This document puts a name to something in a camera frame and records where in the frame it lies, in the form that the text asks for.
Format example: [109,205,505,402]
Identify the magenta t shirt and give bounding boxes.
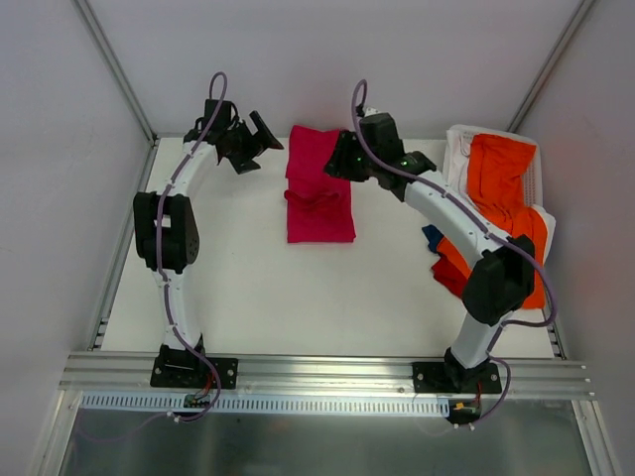
[284,125,356,244]

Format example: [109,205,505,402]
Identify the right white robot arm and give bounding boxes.
[324,109,535,393]

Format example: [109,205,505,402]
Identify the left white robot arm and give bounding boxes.
[133,99,284,387]

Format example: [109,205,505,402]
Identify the white laundry basket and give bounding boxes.
[441,122,542,209]

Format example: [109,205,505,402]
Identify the white t shirt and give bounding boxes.
[441,127,558,264]

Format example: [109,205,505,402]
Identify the orange t shirt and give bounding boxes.
[432,133,555,309]

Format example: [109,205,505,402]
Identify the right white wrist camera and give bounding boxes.
[364,106,380,117]

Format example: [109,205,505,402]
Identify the left aluminium frame post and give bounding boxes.
[70,0,158,144]

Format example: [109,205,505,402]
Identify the aluminium frame post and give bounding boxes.
[70,0,158,144]
[506,0,598,133]

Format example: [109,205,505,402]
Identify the right aluminium frame post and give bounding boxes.
[506,0,598,133]

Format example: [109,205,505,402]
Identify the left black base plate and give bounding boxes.
[150,345,238,390]

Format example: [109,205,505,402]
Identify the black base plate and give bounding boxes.
[150,345,238,390]
[412,361,502,395]

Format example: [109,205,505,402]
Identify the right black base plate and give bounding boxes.
[412,361,502,395]

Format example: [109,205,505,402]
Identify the aluminium mounting rail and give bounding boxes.
[59,351,597,402]

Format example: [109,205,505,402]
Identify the white slotted cable duct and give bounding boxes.
[80,391,449,417]

